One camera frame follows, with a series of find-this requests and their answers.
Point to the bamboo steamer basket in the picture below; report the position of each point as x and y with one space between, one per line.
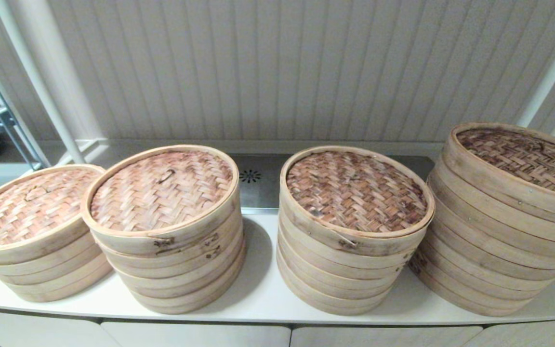
354 261
547 227
499 308
181 284
176 273
499 242
41 269
499 275
183 296
186 307
352 286
350 298
499 259
46 282
51 295
176 261
499 292
354 273
499 225
350 310

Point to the grey metal rack frame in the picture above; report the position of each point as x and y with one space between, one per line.
6 118

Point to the woven bamboo steamer lid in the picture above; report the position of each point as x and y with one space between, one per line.
162 190
523 154
354 190
32 207

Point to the stainless steel vent panel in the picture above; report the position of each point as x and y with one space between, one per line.
263 193

